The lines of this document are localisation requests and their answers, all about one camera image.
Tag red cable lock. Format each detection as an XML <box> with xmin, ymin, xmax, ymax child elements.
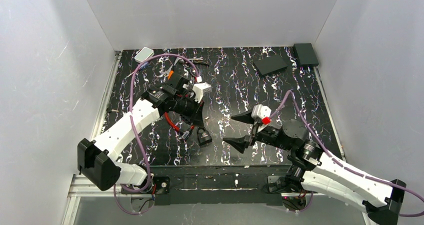
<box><xmin>164</xmin><ymin>112</ymin><xmax>195</xmax><ymax>141</ymax></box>

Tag black padlock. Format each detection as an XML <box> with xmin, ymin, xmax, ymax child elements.
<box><xmin>196</xmin><ymin>127</ymin><xmax>213</xmax><ymax>147</ymax></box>

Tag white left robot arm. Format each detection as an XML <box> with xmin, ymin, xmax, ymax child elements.
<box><xmin>77</xmin><ymin>73</ymin><xmax>212</xmax><ymax>191</ymax></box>

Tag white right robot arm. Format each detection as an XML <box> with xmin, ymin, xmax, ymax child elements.
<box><xmin>223</xmin><ymin>105</ymin><xmax>406</xmax><ymax>225</ymax></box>

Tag red blue screwdriver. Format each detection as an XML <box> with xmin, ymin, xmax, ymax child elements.
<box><xmin>125</xmin><ymin>62</ymin><xmax>149</xmax><ymax>79</ymax></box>

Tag flat black plate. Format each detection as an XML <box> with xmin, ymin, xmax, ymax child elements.
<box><xmin>253</xmin><ymin>55</ymin><xmax>288</xmax><ymax>76</ymax></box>

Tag white rectangular box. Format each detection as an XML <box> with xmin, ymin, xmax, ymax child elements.
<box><xmin>134</xmin><ymin>47</ymin><xmax>154</xmax><ymax>63</ymax></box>

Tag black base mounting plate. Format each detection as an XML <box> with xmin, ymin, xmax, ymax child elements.
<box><xmin>120</xmin><ymin>164</ymin><xmax>319</xmax><ymax>207</ymax></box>

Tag black box in corner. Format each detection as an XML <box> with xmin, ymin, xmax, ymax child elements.
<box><xmin>293</xmin><ymin>43</ymin><xmax>319</xmax><ymax>68</ymax></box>

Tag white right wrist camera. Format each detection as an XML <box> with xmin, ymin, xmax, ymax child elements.
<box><xmin>251</xmin><ymin>104</ymin><xmax>271</xmax><ymax>133</ymax></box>

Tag orange handled tool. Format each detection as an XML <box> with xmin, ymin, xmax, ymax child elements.
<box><xmin>165</xmin><ymin>57</ymin><xmax>180</xmax><ymax>80</ymax></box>

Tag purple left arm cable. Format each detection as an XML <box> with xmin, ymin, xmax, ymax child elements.
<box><xmin>112</xmin><ymin>53</ymin><xmax>201</xmax><ymax>216</ymax></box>

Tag black handled pliers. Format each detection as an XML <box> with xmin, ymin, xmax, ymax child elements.
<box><xmin>189</xmin><ymin>57</ymin><xmax>209</xmax><ymax>66</ymax></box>

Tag aluminium frame rail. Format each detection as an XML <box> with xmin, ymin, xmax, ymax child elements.
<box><xmin>61</xmin><ymin>51</ymin><xmax>122</xmax><ymax>225</ymax></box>

